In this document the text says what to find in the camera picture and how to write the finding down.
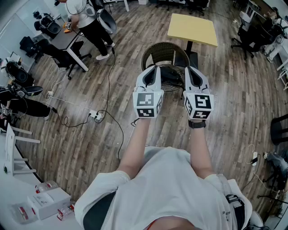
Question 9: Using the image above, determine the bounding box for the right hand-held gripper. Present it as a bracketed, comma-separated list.
[182, 66, 215, 120]

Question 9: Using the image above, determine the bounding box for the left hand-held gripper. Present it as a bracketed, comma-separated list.
[132, 65, 164, 119]

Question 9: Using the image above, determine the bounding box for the black backpack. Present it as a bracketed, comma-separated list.
[161, 65, 186, 87]

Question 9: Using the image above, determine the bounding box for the brown wicker chair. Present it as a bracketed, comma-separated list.
[141, 42, 191, 99]

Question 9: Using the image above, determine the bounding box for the person's right forearm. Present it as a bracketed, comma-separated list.
[190, 127, 216, 180]

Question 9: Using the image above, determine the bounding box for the person's left forearm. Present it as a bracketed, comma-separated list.
[117, 117, 153, 180]

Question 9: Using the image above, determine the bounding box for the black office chair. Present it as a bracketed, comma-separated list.
[186, 0, 210, 16]
[155, 0, 180, 12]
[231, 17, 274, 60]
[44, 40, 92, 80]

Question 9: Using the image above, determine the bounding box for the black wristwatch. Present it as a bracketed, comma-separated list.
[188, 119, 207, 129]

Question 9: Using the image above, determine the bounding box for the yellow square table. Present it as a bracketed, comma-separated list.
[167, 13, 219, 69]

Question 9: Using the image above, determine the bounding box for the wooden desk with white legs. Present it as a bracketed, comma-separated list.
[102, 0, 130, 12]

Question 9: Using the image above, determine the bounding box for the white side table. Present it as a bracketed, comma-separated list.
[239, 1, 261, 25]

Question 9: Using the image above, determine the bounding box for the black stool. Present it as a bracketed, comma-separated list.
[270, 114, 288, 146]

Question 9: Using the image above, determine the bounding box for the white t-shirt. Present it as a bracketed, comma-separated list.
[74, 146, 254, 230]

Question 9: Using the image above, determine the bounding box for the black bag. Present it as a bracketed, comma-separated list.
[19, 35, 45, 58]

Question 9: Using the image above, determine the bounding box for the white stool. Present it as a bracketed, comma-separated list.
[5, 123, 41, 176]

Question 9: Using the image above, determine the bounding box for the white cardboard box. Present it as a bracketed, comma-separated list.
[27, 187, 72, 221]

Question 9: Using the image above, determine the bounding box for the long black cable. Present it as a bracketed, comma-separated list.
[94, 44, 126, 163]

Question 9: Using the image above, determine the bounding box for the white cable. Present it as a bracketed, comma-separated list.
[46, 73, 92, 113]

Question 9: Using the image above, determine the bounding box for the black cable with adapter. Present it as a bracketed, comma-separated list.
[50, 106, 96, 128]

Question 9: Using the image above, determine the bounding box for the grey shoulder strap with buckle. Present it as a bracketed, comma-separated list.
[216, 174, 246, 230]

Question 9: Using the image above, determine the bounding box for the black chest strap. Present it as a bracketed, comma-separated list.
[82, 192, 117, 230]

